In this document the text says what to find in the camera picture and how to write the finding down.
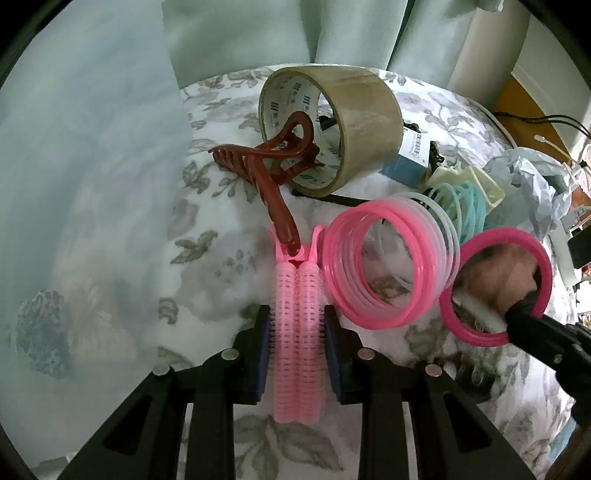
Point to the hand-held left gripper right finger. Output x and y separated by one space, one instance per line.
331 360

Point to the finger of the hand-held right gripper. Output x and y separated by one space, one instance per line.
549 341

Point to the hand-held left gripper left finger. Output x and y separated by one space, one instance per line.
264 355

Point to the pink hair roller clip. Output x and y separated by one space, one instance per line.
295 332

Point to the pink white teal spring coil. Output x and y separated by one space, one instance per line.
429 230

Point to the brown hair claw clip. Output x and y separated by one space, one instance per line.
270 184

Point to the brown packing tape roll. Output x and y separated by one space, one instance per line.
364 110

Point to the crumpled clear plastic bag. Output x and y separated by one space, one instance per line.
526 184

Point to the black hair pin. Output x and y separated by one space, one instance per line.
346 200

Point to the cream hair claw clip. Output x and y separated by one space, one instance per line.
480 182

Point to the small blue white box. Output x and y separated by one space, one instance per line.
411 154

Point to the green curtain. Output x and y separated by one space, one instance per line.
258 37

